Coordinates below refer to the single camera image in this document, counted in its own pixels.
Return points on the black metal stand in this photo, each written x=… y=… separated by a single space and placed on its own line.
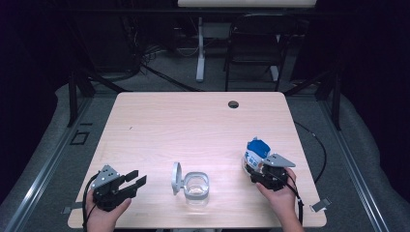
x=72 y=96
x=336 y=103

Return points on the black folding chair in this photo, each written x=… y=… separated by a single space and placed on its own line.
x=257 y=48

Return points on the white desk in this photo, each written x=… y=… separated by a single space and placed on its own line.
x=200 y=48

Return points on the aluminium floor rail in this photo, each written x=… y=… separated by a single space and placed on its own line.
x=48 y=167
x=351 y=167

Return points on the black floor socket frame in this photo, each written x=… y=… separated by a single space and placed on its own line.
x=79 y=138

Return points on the grey metal table bracket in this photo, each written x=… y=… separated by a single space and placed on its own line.
x=320 y=205
x=69 y=208

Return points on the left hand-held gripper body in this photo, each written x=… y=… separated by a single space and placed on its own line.
x=111 y=193

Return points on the person's left hand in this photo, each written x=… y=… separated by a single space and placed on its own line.
x=104 y=219

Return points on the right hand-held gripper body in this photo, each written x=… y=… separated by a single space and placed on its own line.
x=273 y=175

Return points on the person's right hand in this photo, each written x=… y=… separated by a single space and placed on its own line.
x=280 y=201

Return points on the clear jar with white lid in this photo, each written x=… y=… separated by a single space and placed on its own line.
x=193 y=187

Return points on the blue and white pouch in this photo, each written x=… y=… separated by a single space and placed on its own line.
x=256 y=154

